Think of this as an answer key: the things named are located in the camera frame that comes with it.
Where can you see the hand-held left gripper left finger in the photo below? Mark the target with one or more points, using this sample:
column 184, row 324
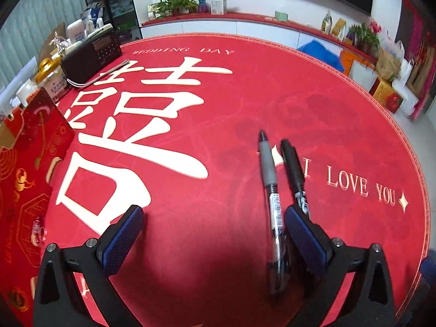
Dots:
column 121, row 238

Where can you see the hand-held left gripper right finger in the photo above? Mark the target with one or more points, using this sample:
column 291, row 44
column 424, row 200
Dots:
column 306, row 238

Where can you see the black pen white print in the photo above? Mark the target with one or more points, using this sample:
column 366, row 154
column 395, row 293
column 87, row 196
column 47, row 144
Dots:
column 293, row 170

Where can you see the clear pen grey grip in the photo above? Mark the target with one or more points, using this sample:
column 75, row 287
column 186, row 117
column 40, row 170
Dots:
column 266, row 167

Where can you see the red gold printed gift box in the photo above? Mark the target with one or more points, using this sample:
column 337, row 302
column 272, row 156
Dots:
column 30, row 163

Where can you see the blue grey fabric chair seat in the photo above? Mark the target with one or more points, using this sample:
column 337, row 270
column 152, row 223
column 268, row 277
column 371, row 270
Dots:
column 429, row 272

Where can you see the red round printed table mat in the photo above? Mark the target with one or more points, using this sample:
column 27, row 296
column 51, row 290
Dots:
column 272, row 92

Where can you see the red gold fruit box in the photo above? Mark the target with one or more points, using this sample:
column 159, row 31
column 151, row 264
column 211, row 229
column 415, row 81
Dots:
column 386, row 95

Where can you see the gold lidded jar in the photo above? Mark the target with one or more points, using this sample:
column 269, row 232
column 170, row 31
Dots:
column 56, row 87

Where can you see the white paper bag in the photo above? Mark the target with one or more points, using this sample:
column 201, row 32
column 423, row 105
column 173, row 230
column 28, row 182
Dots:
column 361, row 75
column 408, row 88

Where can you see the orange paper bag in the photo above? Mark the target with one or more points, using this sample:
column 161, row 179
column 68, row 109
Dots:
column 349, row 63

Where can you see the black portable radio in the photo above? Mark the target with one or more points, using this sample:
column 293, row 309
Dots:
column 92, row 58

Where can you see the gold round ornament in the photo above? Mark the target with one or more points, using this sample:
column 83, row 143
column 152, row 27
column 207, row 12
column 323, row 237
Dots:
column 47, row 70

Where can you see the blue plastic bag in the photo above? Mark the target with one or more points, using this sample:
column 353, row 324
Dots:
column 320, row 54

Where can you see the tan plastic bag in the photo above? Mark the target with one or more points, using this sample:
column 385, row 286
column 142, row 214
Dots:
column 388, row 64

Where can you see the silver metal ornament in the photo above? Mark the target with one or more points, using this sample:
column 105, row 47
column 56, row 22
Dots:
column 60, row 41

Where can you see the white plastic device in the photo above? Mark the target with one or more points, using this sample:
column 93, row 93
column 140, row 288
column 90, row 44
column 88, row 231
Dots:
column 100, row 30

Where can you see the green plant dark pot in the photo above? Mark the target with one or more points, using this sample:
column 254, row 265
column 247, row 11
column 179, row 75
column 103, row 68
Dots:
column 364, row 37

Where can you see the brown cardboard sheet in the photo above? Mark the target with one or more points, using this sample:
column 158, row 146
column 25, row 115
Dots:
column 47, row 41

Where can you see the white plastic jar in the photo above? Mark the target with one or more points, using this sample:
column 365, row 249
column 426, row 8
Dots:
column 76, row 31

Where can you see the yellow snack bag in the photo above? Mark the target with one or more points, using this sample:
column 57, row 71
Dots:
column 339, row 29

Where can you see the white plastic bag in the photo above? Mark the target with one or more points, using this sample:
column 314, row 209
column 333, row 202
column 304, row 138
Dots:
column 393, row 42

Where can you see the white snack bag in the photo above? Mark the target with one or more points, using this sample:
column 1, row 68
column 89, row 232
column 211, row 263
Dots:
column 326, row 23

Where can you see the pink artificial flowers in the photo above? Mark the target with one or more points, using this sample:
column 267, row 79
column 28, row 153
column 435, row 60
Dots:
column 374, row 26

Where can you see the pale green small box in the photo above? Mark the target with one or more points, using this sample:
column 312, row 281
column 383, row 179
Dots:
column 281, row 15

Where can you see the white blue printed bag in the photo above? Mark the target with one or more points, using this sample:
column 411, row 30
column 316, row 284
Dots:
column 92, row 15

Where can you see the white low cabinet red top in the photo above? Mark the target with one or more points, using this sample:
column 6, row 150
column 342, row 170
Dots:
column 238, row 24

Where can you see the black glass display cabinet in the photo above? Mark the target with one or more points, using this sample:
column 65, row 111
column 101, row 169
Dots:
column 115, row 3

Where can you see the grey vertical curtain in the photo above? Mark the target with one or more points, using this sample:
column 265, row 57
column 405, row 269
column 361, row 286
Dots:
column 37, row 17

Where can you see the trailing green potted plant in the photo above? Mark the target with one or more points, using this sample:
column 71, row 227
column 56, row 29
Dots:
column 173, row 6

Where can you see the white open box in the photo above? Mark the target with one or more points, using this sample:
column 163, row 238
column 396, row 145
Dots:
column 218, row 6

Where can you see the purple doll figurine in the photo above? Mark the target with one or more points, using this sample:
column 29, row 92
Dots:
column 203, row 2

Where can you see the gift bags by wall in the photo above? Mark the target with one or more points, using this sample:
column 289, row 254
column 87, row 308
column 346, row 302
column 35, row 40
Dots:
column 422, row 51

